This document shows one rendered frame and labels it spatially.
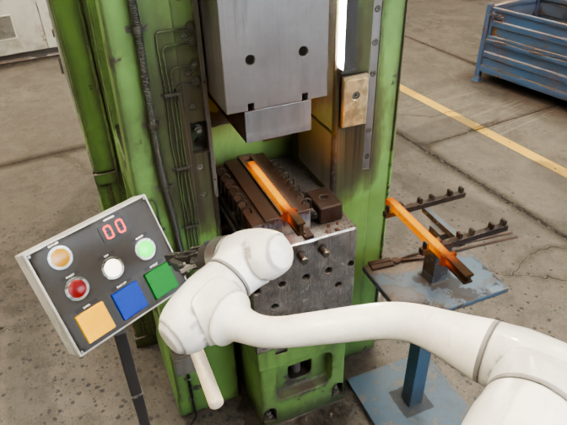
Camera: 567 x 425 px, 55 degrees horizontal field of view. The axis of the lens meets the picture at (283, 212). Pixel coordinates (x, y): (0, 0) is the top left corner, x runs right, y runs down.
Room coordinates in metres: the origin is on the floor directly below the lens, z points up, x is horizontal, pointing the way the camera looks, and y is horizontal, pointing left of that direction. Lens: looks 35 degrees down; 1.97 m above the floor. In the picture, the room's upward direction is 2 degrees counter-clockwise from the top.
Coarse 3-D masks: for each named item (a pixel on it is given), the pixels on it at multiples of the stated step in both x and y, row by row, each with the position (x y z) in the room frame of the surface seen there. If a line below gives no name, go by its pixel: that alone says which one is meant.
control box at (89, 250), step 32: (96, 224) 1.10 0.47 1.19; (128, 224) 1.14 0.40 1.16; (32, 256) 0.97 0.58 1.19; (96, 256) 1.05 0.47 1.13; (128, 256) 1.08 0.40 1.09; (160, 256) 1.13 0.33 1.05; (64, 288) 0.96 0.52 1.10; (96, 288) 0.99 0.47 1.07; (64, 320) 0.91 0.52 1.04; (128, 320) 0.98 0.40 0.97
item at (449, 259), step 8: (392, 200) 1.48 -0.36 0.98; (392, 208) 1.45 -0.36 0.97; (400, 208) 1.43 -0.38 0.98; (400, 216) 1.41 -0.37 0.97; (408, 216) 1.39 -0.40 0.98; (408, 224) 1.36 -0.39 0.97; (416, 224) 1.34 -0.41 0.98; (416, 232) 1.32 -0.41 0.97; (424, 232) 1.30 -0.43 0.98; (432, 240) 1.26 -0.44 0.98; (432, 248) 1.24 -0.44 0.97; (440, 248) 1.23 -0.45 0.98; (440, 256) 1.19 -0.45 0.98; (448, 256) 1.18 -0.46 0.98; (440, 264) 1.18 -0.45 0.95; (448, 264) 1.18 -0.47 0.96; (456, 264) 1.15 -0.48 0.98; (456, 272) 1.14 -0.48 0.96; (464, 272) 1.11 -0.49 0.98; (464, 280) 1.11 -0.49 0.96
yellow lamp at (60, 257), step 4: (60, 248) 1.01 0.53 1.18; (52, 252) 1.00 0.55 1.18; (56, 252) 1.00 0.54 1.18; (60, 252) 1.01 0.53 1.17; (64, 252) 1.01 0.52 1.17; (52, 256) 0.99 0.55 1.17; (56, 256) 1.00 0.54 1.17; (60, 256) 1.00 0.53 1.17; (64, 256) 1.01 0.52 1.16; (68, 256) 1.01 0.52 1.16; (52, 260) 0.99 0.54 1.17; (56, 260) 0.99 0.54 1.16; (60, 260) 1.00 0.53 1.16; (64, 260) 1.00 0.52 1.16; (68, 260) 1.01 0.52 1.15; (56, 264) 0.99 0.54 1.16; (60, 264) 0.99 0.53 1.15; (64, 264) 0.99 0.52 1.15
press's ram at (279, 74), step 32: (224, 0) 1.34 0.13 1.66; (256, 0) 1.37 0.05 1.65; (288, 0) 1.40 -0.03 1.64; (320, 0) 1.44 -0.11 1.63; (224, 32) 1.34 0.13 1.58; (256, 32) 1.37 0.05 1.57; (288, 32) 1.40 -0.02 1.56; (320, 32) 1.44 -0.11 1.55; (224, 64) 1.34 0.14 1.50; (256, 64) 1.37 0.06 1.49; (288, 64) 1.40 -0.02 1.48; (320, 64) 1.44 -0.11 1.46; (224, 96) 1.34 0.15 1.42; (256, 96) 1.37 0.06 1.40; (288, 96) 1.40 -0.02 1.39; (320, 96) 1.44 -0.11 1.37
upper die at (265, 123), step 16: (208, 96) 1.69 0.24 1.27; (224, 112) 1.53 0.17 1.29; (240, 112) 1.38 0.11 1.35; (256, 112) 1.37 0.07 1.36; (272, 112) 1.38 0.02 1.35; (288, 112) 1.40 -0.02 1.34; (304, 112) 1.42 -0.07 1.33; (240, 128) 1.39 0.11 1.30; (256, 128) 1.36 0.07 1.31; (272, 128) 1.38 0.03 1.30; (288, 128) 1.40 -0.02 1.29; (304, 128) 1.42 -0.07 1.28
